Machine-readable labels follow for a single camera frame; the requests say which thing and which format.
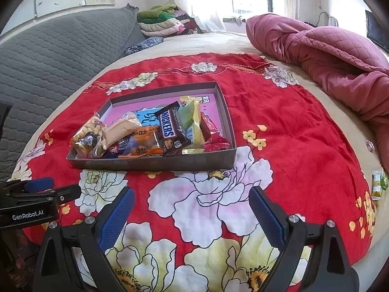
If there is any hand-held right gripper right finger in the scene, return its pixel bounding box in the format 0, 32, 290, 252
248, 185, 361, 292

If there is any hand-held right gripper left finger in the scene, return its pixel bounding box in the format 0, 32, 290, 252
32, 186, 136, 292

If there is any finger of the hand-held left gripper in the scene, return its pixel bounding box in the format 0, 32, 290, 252
6, 177, 55, 193
45, 183, 82, 203

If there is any dark candy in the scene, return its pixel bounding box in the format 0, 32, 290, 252
80, 132, 98, 150

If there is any grey cardboard box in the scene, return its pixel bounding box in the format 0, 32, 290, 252
66, 81, 238, 171

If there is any puffed snack packet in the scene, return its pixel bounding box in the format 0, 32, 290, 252
71, 113, 105, 159

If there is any dark cookie packet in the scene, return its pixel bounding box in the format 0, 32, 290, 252
108, 137, 134, 155

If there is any beige cake packet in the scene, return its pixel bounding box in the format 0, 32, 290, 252
102, 112, 143, 149

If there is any red snack packet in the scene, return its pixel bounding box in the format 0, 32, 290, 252
200, 111, 232, 153

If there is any brown chocolate bar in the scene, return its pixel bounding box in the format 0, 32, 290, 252
155, 101, 192, 156

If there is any gold snack packet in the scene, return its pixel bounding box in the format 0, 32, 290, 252
179, 96, 207, 155

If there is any light green snack packet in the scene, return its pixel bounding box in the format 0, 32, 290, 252
178, 101, 198, 128

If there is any red floral blanket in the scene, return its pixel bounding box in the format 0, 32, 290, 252
12, 52, 379, 292

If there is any pink book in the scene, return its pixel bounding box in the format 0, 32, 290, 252
102, 93, 219, 128

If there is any grey quilted cushion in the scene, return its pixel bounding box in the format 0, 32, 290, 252
0, 4, 146, 183

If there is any dark patterned cloth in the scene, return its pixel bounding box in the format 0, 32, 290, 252
124, 36, 165, 57

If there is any pink quilt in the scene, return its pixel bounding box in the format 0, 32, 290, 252
246, 14, 389, 177

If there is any beige bed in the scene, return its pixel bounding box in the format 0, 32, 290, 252
18, 32, 389, 268

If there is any stack of folded clothes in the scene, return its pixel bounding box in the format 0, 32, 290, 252
137, 4, 201, 38

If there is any black television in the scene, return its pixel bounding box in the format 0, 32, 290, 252
365, 10, 389, 49

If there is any white curtain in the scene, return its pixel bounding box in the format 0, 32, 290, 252
172, 0, 231, 32

